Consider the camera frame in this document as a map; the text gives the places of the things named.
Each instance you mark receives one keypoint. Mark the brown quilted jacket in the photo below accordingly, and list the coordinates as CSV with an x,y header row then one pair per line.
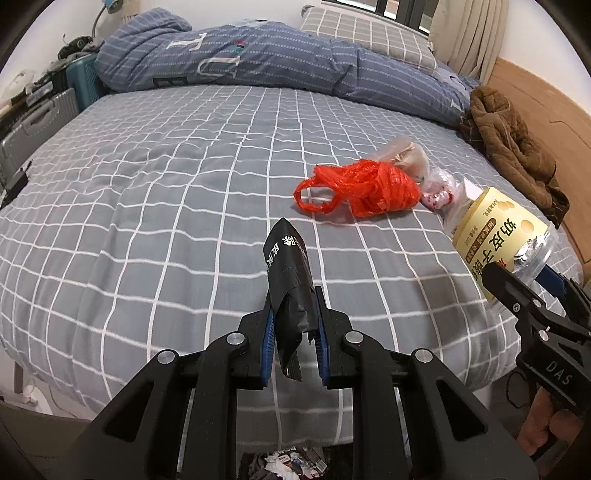
x,y
508,138

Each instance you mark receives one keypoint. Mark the beige pleated curtain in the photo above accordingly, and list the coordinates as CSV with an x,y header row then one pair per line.
x,y
471,32

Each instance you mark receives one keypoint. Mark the black power adapter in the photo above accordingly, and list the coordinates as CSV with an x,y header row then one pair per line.
x,y
16,182

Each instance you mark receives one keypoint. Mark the clear brownish plastic bag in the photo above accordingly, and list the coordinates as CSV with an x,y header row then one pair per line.
x,y
406,154

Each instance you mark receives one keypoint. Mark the small white box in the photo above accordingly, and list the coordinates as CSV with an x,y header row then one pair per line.
x,y
471,187

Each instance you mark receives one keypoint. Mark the grey checked pillow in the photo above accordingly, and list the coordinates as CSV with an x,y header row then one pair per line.
x,y
369,32

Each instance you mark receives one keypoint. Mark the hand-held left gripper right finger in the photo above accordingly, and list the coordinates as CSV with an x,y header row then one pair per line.
x,y
323,346

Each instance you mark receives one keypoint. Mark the person's right hand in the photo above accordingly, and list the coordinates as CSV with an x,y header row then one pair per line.
x,y
535,424

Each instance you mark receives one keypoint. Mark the clear bag with pink wrappers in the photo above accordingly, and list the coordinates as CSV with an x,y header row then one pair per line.
x,y
436,196

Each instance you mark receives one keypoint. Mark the blue striped duvet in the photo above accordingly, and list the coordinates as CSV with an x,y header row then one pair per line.
x,y
277,55

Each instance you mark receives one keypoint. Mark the grey suitcase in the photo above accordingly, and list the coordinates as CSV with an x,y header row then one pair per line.
x,y
37,120

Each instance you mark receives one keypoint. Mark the grey checked bed sheet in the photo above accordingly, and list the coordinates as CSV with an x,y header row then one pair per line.
x,y
161,230

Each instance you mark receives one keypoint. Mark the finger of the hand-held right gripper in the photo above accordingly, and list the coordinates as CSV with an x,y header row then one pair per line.
x,y
503,284
551,279

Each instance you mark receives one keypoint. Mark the black lined trash bin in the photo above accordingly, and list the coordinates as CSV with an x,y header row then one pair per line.
x,y
258,466

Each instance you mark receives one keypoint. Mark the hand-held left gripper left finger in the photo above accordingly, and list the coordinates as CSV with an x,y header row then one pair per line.
x,y
267,341

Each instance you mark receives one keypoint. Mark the wooden headboard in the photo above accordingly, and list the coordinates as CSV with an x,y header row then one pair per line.
x,y
554,115

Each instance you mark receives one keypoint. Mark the teal suitcase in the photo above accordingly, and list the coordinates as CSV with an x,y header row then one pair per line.
x,y
83,83

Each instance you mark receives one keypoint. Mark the red plastic bag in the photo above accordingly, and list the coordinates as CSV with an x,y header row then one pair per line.
x,y
369,184

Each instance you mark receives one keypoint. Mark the black foil packet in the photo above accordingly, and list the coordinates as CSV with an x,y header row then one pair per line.
x,y
286,267

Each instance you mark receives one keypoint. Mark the blue desk lamp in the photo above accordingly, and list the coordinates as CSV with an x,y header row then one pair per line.
x,y
110,3

